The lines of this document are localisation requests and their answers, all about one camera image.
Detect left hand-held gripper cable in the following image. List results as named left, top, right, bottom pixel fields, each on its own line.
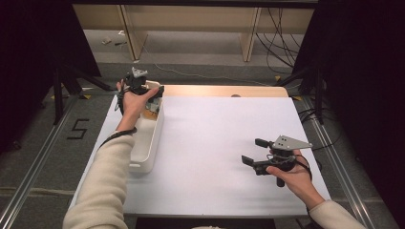
left=96, top=85, right=139, bottom=151

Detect light wooden table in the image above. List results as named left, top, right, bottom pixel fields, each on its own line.
left=160, top=84, right=289, bottom=98

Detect dark curtain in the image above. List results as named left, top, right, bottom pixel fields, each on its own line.
left=290, top=0, right=405, bottom=223
left=0, top=0, right=103, bottom=154

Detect person's right hand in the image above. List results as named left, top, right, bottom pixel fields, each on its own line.
left=266, top=149, right=326, bottom=209

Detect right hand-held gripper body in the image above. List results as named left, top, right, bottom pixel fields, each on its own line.
left=253, top=135, right=314, bottom=188

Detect white plastic storage box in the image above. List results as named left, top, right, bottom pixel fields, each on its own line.
left=127, top=79, right=165, bottom=175

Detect hanging black cables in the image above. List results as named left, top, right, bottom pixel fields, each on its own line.
left=255, top=8, right=304, bottom=75

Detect person's left hand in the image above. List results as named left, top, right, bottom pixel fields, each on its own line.
left=115, top=79, right=160, bottom=129

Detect white table mat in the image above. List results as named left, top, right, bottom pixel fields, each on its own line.
left=67, top=94, right=332, bottom=219

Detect hand-held gripper cable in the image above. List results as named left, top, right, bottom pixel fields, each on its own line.
left=294, top=154, right=313, bottom=179
left=96, top=85, right=139, bottom=151

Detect right hand-held gripper cable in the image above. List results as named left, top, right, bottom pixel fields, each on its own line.
left=294, top=154, right=313, bottom=179

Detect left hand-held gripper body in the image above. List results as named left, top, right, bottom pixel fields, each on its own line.
left=122, top=67, right=151, bottom=95

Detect black floor cables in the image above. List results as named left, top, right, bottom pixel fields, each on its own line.
left=298, top=107, right=343, bottom=151

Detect beige wooden shelf unit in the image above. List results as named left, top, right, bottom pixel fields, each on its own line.
left=72, top=3, right=316, bottom=63

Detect black tripod stand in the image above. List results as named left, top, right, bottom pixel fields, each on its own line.
left=52, top=65, right=120, bottom=126
left=273, top=66, right=326, bottom=125

